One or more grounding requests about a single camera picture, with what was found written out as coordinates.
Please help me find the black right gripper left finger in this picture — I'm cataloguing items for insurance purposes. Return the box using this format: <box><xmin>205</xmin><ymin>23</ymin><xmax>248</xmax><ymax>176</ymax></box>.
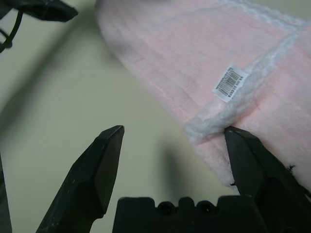
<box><xmin>35</xmin><ymin>125</ymin><xmax>125</xmax><ymax>233</ymax></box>

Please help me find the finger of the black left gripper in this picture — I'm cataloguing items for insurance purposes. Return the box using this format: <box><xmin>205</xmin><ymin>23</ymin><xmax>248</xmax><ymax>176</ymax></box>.
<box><xmin>14</xmin><ymin>0</ymin><xmax>79</xmax><ymax>23</ymax></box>

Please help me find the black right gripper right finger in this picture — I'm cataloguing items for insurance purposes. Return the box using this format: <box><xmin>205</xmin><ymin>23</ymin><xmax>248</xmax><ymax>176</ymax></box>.
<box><xmin>224</xmin><ymin>126</ymin><xmax>311</xmax><ymax>233</ymax></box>

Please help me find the pink terry towel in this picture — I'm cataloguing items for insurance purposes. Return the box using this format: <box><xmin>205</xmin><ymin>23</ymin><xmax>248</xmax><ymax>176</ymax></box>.
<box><xmin>94</xmin><ymin>0</ymin><xmax>311</xmax><ymax>192</ymax></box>

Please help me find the black left wrist camera cable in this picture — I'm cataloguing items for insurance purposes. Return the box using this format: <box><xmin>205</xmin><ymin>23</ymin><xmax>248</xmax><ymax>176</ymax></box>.
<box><xmin>0</xmin><ymin>9</ymin><xmax>24</xmax><ymax>53</ymax></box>

